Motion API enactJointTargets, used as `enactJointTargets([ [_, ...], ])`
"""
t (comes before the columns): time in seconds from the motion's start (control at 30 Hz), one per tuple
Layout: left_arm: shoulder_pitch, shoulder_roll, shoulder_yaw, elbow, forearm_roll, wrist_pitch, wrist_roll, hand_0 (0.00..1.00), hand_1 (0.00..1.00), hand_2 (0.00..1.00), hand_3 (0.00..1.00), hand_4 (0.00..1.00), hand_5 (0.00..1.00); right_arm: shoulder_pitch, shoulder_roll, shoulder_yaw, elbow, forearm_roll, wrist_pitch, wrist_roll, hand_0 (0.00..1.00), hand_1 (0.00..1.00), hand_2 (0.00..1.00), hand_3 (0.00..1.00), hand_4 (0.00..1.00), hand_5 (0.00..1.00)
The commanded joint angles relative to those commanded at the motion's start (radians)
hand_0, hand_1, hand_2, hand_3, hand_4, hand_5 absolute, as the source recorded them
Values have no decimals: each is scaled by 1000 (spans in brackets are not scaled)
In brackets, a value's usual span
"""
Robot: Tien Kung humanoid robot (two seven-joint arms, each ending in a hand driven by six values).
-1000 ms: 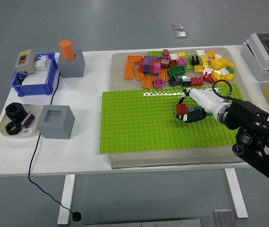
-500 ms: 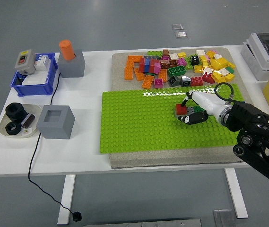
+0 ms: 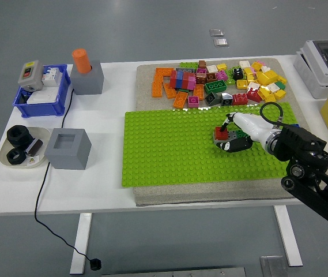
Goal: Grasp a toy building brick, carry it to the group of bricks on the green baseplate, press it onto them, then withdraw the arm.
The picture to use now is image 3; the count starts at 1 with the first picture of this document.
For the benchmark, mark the magenta toy brick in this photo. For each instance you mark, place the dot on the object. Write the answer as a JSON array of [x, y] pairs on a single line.
[[201, 71]]

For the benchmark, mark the grey-beige mat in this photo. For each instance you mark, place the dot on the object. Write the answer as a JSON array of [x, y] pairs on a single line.
[[210, 194]]

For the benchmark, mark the black toy brick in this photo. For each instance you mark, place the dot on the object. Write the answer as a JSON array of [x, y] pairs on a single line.
[[237, 74]]

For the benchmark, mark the white electrical enclosure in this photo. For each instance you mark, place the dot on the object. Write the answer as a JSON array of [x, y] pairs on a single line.
[[310, 75]]

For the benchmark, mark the brown toy brick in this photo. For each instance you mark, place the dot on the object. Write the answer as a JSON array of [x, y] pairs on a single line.
[[201, 79], [211, 77], [202, 64]]

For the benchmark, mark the white flat box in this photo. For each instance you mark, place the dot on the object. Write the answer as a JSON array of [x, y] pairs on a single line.
[[44, 96]]

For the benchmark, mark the blue tall toy brick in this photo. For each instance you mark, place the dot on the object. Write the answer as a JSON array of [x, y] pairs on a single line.
[[180, 80]]

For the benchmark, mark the brown roller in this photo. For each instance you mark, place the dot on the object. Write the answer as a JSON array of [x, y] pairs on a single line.
[[35, 146]]

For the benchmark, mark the black plug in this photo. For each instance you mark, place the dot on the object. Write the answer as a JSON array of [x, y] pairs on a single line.
[[95, 264]]

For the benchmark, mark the metal floor plate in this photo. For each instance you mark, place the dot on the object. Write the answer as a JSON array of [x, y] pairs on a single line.
[[220, 42], [216, 32]]

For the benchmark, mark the small green flat brick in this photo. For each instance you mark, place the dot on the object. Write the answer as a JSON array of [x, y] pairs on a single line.
[[183, 90]]

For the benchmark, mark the green studded baseplate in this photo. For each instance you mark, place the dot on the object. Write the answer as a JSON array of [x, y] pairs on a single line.
[[175, 155]]

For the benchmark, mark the red tall toy brick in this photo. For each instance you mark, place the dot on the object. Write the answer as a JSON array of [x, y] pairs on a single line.
[[186, 80], [173, 80]]

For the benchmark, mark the grey switch box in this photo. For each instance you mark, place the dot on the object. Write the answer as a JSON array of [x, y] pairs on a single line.
[[30, 75]]

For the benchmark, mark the pink tall toy brick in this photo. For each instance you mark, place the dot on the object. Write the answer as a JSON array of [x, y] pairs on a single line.
[[192, 83]]

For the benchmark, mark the grey long toy brick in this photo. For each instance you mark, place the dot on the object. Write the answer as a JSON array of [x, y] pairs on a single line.
[[233, 134]]

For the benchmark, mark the large yellow toy brick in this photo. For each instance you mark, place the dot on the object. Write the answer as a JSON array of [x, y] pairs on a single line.
[[267, 77]]

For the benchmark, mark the orange cylinder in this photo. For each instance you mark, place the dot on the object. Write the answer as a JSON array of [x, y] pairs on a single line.
[[81, 61]]

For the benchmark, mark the white toy brick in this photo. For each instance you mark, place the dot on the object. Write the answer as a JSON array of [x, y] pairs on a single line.
[[244, 64], [265, 69], [253, 86], [212, 69], [273, 87]]

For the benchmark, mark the light green toy brick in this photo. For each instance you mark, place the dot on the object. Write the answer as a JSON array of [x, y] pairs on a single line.
[[229, 80]]

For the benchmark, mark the blue square toy brick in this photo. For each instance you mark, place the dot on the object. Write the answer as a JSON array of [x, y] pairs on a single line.
[[294, 125]]

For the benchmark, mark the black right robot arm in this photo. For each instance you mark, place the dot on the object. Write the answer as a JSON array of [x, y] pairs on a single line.
[[302, 144]]

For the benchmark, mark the white table leg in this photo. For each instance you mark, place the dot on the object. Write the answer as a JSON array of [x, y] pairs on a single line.
[[80, 245], [289, 236]]

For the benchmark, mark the grey metal plate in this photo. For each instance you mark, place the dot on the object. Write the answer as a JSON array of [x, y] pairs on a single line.
[[273, 267]]

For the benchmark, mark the dark green long toy brick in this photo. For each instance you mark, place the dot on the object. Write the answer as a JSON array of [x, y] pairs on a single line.
[[241, 133]]

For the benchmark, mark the grey block square hole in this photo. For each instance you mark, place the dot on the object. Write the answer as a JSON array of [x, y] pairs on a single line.
[[65, 157]]

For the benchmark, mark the beige tray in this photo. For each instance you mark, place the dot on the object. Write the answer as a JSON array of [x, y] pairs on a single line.
[[41, 133]]

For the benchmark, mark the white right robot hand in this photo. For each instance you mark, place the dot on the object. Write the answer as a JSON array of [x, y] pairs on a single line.
[[251, 125]]

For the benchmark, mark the small black nut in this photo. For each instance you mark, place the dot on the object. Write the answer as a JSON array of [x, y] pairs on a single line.
[[11, 158]]

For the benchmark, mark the white circuit breaker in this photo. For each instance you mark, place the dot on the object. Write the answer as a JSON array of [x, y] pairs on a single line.
[[52, 77]]

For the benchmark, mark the red square toy brick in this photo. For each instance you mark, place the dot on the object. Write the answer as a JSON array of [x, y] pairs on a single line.
[[220, 134]]

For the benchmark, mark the pink square toy brick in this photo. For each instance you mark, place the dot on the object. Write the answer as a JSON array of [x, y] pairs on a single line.
[[193, 102]]

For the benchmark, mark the grey metal bar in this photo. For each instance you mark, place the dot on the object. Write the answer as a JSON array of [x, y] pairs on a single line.
[[175, 272]]

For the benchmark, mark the small black component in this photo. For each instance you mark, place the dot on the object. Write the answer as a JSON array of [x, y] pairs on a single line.
[[22, 98]]

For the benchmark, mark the large black nut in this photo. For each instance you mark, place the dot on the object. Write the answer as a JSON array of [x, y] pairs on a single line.
[[14, 138]]

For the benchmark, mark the white warning label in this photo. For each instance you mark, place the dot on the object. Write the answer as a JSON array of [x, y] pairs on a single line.
[[32, 162]]

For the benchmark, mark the blue plastic bin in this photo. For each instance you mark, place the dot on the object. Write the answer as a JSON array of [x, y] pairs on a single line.
[[42, 110]]

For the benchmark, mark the orange long toy brick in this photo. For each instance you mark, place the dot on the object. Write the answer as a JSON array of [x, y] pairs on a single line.
[[164, 72], [157, 86]]

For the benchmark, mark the light green flat brick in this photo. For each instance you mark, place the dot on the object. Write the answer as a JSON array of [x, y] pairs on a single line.
[[188, 65]]

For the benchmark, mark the dark grey toy brick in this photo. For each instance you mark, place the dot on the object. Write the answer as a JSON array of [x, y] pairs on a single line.
[[184, 70]]

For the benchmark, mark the grey slope toy brick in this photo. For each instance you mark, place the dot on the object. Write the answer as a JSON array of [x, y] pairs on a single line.
[[211, 98], [226, 100]]

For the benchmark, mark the grey block round hole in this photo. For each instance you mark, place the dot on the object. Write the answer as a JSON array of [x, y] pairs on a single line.
[[87, 83]]

